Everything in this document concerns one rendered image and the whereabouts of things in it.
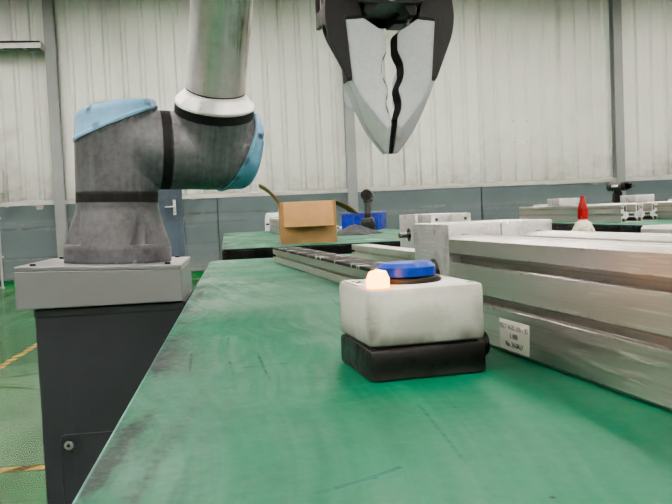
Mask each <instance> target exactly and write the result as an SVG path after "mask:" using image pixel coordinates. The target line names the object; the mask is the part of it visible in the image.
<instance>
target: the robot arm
mask: <svg viewBox="0 0 672 504"><path fill-rule="evenodd" d="M252 10H253V0H190V14H189V34H188V53H187V72H186V87H185V88H184V90H182V91H181V92H180V93H179V94H177V95H176V96H175V99H174V110H173V111H170V110H168V111H166V110H157V109H158V105H157V103H156V101H155V100H153V99H149V98H144V99H142V98H128V99H116V100H108V101H102V102H96V103H92V104H88V105H86V106H83V107H82V108H80V109H79V110H78V111H77V112H76V114H75V118H74V137H73V139H72V141H73V143H74V164H75V202H76V203H75V213H74V216H73V219H72V223H71V226H70V229H69V232H68V236H67V239H66V242H65V245H64V263H69V264H136V263H155V262H166V261H171V260H172V252H171V244H170V241H169V238H168V235H167V232H166V229H165V226H164V223H163V220H162V218H161V215H160V212H159V204H158V190H160V189H163V190H217V191H225V190H230V189H243V188H246V187H247V186H249V185H250V184H251V183H252V182H253V180H254V179H255V177H256V175H257V172H258V170H259V167H260V163H261V159H262V154H263V147H264V141H263V137H264V125H263V121H262V118H261V117H260V116H259V115H258V114H256V113H254V104H253V102H252V101H251V100H250V99H249V98H248V97H247V95H246V93H245V90H246V78H247V67H248V55H249V44H250V33H251V22H252ZM315 14H316V30H317V31H320V30H321V29H322V31H323V34H324V37H325V39H326V42H327V44H328V46H329V47H330V49H331V51H332V53H333V54H334V56H335V58H336V60H337V62H338V63H339V65H340V67H341V69H342V74H343V82H344V83H343V93H344V101H345V104H346V106H347V107H348V108H349V109H351V110H353V111H355V113H356V115H357V117H358V119H359V121H360V123H361V125H362V127H363V129H364V131H365V132H366V134H367V135H368V137H369V138H370V140H371V141H372V142H373V143H374V145H375V146H376V147H377V148H378V149H379V151H380V152H381V153H382V154H397V153H398V152H399V151H400V150H401V148H402V147H403V146H404V144H405V143H406V141H407V140H408V138H409V137H410V135H411V134H412V132H413V131H414V129H415V127H416V125H417V123H418V121H419V119H420V117H421V114H422V112H423V110H424V107H425V105H426V103H427V100H428V98H429V95H430V93H431V90H432V87H433V84H434V82H435V80H436V79H437V77H438V74H439V71H440V68H441V65H442V63H443V60H444V57H445V54H446V51H447V49H448V46H449V43H450V40H451V36H452V32H453V25H454V10H453V3H452V0H321V8H320V0H315ZM381 29H386V30H394V31H399V30H400V29H401V30H400V31H399V32H398V33H396V34H395V35H394V36H393V37H392V38H391V41H390V51H391V58H392V60H393V62H394V64H395V66H396V74H395V77H394V79H393V83H392V105H393V108H394V112H393V116H392V119H391V117H390V115H389V112H388V109H387V106H386V100H387V95H388V88H387V85H386V83H385V81H384V79H383V77H382V61H383V59H384V57H385V54H386V36H385V33H384V32H383V31H382V30H381Z"/></svg>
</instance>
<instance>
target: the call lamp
mask: <svg viewBox="0 0 672 504"><path fill-rule="evenodd" d="M366 287H367V288H368V289H383V288H389V287H390V282H389V276H388V274H387V272H386V271H383V270H379V269H376V270H373V271H370V272H369V273H368V276H367V278H366Z"/></svg>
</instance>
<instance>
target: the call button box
mask: <svg viewBox="0 0 672 504"><path fill-rule="evenodd" d="M389 282H390V287H389V288H383V289H368V288H367V287H366V279H359V280H343V281H342V282H340V285H339V301H340V323H341V330H342V332H344V333H345V334H343V335H342V336H341V353H342V360H343V361H344V362H345V363H347V364H348V365H349V366H351V367H352V368H354V369H355V370H356V371H358V372H359V373H361V374H362V375H363V376H365V377H366V378H368V379H369V380H370V381H372V382H383V381H394V380H404V379H414V378H424V377H434V376H444V375H454V374H464V373H475V372H482V371H484V370H485V368H486V362H485V356H486V355H487V354H488V352H489V350H490V341H489V337H488V335H487V333H486V332H485V331H484V321H483V292H482V285H481V283H478V282H475V281H469V280H464V279H459V278H453V277H448V276H443V275H438V274H434V275H429V276H422V277H417V278H391V277H389Z"/></svg>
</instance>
